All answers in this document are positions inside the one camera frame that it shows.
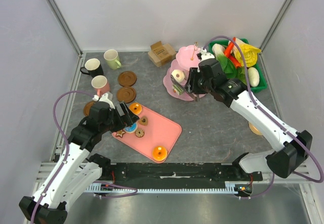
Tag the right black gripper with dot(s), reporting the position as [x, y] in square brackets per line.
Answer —
[192, 85]

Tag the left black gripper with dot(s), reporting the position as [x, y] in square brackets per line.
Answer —
[128, 118]

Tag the metal serving tongs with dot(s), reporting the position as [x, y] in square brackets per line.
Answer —
[193, 96]

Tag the green layered cake slice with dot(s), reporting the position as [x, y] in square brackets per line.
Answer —
[177, 90]

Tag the small orange glazed donut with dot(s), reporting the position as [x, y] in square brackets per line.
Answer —
[159, 153]

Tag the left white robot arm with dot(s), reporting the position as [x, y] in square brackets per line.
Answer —
[76, 168]

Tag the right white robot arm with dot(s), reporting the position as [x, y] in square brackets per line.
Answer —
[290, 148]

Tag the large orange glazed donut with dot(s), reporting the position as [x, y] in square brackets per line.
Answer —
[136, 108]

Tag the blue glazed donut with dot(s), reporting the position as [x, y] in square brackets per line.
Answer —
[131, 129]

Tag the brown saucer middle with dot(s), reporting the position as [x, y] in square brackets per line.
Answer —
[126, 94]

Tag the brown saucer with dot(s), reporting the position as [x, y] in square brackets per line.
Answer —
[87, 107]
[127, 78]
[126, 94]

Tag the heart shaped cookie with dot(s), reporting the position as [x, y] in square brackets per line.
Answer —
[143, 120]

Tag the star shaped cookie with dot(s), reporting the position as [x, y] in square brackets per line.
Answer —
[120, 133]

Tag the green bok choy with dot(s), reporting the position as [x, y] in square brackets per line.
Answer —
[226, 64]

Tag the small chocolate nut donut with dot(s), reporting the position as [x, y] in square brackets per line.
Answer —
[139, 133]

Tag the pink three tier stand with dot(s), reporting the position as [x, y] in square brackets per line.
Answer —
[186, 58]

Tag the spinach leaves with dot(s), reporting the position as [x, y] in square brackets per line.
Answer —
[240, 74]

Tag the brown saucer upper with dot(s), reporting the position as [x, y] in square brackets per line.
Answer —
[127, 78]

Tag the pink serving tray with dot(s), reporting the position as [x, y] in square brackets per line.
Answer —
[160, 131]

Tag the red chili pepper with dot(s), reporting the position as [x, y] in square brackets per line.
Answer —
[229, 48]

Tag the brown saucer lower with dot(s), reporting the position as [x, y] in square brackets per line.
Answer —
[87, 107]

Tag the pink mug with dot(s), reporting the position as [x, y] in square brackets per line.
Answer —
[100, 84]

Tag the white eggplant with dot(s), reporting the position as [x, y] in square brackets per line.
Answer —
[253, 76]

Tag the yellow napa cabbage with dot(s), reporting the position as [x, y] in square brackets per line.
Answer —
[249, 52]

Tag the cardboard box stack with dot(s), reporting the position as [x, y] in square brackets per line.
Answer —
[160, 54]

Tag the green plastic crate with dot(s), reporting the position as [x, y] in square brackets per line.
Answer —
[262, 82]

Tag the green mug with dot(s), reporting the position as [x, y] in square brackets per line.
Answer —
[112, 59]

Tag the yellow round sponge cake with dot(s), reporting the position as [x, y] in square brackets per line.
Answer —
[254, 129]

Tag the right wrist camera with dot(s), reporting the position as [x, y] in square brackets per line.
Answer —
[204, 55]

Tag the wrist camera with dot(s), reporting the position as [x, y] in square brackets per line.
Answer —
[204, 55]
[107, 98]

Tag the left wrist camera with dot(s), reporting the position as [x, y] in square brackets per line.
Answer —
[107, 98]

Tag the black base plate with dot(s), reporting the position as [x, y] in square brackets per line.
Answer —
[176, 175]

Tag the white cable duct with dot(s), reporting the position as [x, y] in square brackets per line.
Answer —
[105, 189]

